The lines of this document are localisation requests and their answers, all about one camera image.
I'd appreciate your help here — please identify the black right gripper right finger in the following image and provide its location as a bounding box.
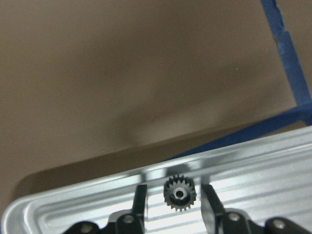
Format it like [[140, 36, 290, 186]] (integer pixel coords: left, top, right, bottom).
[[201, 184, 225, 234]]

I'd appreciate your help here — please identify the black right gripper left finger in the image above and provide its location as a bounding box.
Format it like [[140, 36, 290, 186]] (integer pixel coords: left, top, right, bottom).
[[132, 185, 148, 234]]

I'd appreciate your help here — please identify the small black bearing gear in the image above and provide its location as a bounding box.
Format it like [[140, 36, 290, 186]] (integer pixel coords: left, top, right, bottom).
[[163, 175, 197, 212]]

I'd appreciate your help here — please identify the silver metal tray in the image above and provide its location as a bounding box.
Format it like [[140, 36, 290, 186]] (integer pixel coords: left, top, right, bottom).
[[0, 127, 312, 234]]

